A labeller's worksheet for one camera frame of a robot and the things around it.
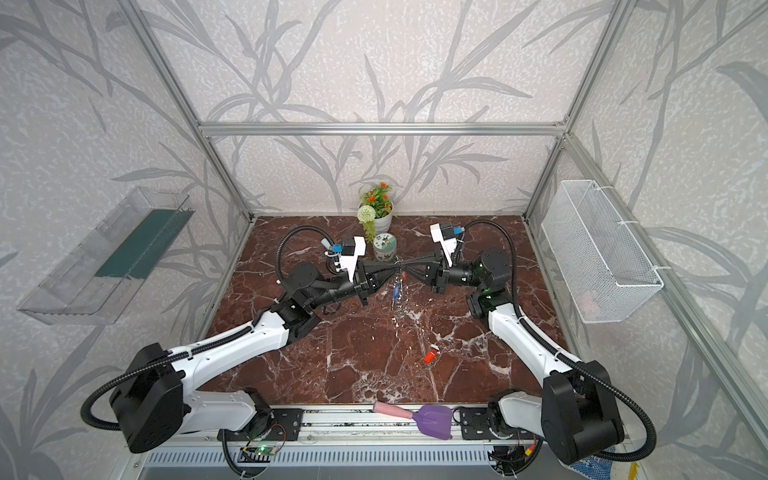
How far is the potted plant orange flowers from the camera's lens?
1.04m

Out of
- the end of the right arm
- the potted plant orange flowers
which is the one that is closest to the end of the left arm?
the end of the right arm

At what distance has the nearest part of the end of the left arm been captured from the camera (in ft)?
1.97

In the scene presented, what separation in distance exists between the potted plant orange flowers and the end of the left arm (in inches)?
15.8

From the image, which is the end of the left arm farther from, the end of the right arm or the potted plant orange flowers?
the potted plant orange flowers

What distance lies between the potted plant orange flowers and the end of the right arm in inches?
16.1

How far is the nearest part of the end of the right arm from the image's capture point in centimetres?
62
